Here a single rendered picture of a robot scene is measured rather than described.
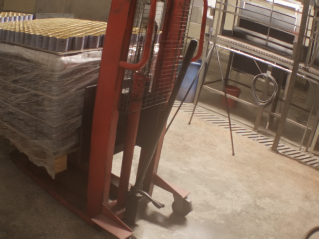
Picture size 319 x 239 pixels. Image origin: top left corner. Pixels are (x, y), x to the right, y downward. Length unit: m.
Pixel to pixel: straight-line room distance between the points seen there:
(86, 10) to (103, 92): 3.82
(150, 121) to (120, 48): 0.72
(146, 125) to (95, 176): 0.52
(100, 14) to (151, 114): 3.25
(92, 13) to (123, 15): 3.75
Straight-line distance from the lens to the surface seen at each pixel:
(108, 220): 1.99
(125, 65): 1.61
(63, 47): 1.70
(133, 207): 2.17
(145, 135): 2.24
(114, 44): 1.65
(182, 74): 1.75
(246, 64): 5.85
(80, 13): 5.55
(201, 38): 1.98
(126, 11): 1.60
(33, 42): 1.91
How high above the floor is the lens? 1.48
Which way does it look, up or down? 22 degrees down
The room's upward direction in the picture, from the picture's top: 10 degrees clockwise
